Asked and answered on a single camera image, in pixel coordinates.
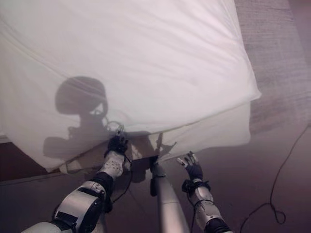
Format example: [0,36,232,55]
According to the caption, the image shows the long black floor cable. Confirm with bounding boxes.
[240,123,311,233]

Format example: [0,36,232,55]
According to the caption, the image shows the white bed sheet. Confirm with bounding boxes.
[0,0,263,173]

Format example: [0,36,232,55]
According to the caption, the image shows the white mattress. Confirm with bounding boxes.
[136,100,252,164]

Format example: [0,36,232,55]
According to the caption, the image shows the grey textured rug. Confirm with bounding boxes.
[233,0,311,136]

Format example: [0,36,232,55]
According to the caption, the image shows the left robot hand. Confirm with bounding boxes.
[107,129,129,154]

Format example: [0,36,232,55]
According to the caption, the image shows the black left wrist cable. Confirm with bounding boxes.
[105,155,133,205]

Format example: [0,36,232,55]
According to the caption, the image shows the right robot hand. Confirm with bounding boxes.
[176,150,204,182]

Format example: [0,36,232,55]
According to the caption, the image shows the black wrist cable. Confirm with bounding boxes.
[105,155,133,205]
[181,180,212,210]

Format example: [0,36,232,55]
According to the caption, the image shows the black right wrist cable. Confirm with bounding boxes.
[181,180,212,210]

